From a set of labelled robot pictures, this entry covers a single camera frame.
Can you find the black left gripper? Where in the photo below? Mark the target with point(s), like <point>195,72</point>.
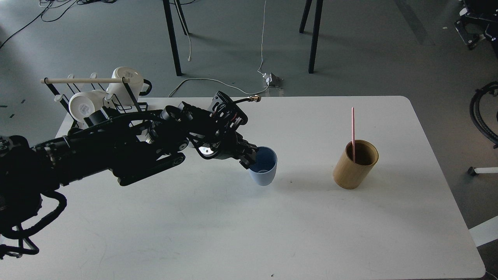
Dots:
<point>229,145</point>

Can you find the blue plastic cup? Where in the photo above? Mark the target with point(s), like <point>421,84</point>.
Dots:
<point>264,169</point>

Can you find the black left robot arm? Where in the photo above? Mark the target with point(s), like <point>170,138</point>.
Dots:
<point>133,146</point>

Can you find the bamboo cylinder holder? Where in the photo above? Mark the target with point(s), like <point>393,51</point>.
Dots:
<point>355,164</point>

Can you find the white mug upper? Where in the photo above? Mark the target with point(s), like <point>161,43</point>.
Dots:
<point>130,87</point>

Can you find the white mug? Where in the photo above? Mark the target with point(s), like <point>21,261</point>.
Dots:
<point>83,104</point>
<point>130,87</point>

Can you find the black right table legs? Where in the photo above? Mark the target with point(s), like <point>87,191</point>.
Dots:
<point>315,30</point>

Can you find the black table legs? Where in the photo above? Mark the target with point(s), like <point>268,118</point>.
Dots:
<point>315,30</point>
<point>171,31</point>

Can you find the black left table legs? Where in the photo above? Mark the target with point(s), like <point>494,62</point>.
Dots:
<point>171,31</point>

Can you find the white mug lower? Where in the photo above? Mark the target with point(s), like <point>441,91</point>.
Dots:
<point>83,104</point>

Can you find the white stand base foot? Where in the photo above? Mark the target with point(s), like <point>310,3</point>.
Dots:
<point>474,171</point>

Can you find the black wire cup rack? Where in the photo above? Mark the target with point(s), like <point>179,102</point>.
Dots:
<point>65,88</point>

